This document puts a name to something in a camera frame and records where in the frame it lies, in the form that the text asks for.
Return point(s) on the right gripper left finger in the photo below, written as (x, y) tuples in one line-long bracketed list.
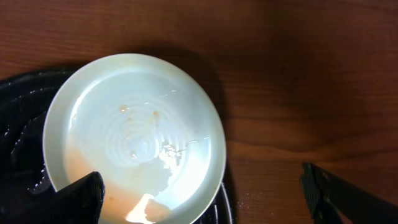
[(79, 202)]

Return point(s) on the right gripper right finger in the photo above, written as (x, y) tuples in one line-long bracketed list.
[(327, 196)]

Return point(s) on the light blue plate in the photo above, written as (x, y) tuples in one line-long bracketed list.
[(148, 128)]

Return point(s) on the round black tray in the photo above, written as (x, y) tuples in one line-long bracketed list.
[(25, 100)]

